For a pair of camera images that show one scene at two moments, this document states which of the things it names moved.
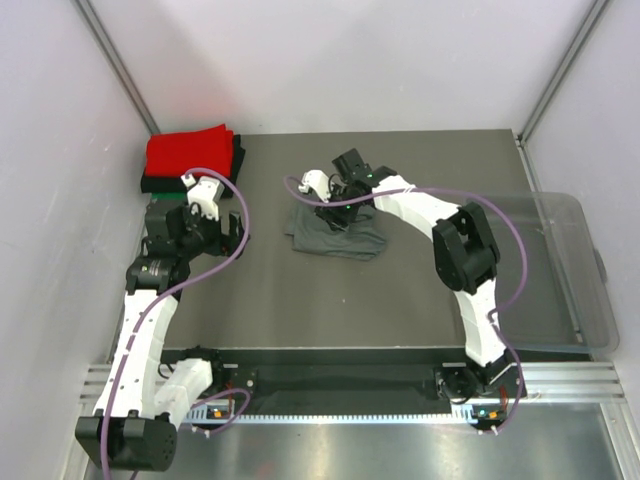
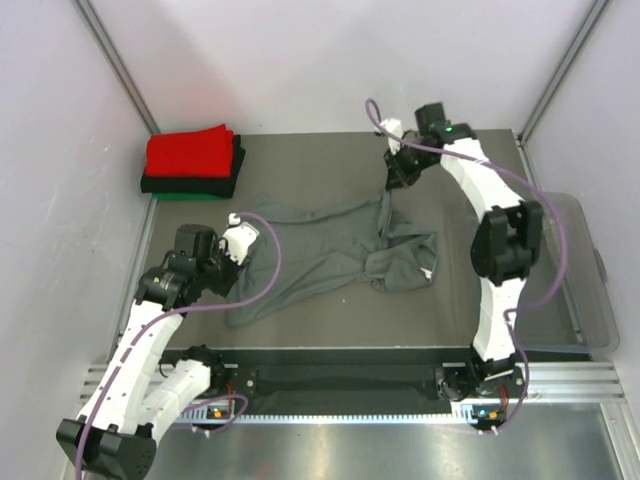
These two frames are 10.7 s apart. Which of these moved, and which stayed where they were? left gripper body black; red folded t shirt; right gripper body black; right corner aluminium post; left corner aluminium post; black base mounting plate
Moved: left gripper body black; right gripper body black
Stayed: left corner aluminium post; red folded t shirt; black base mounting plate; right corner aluminium post
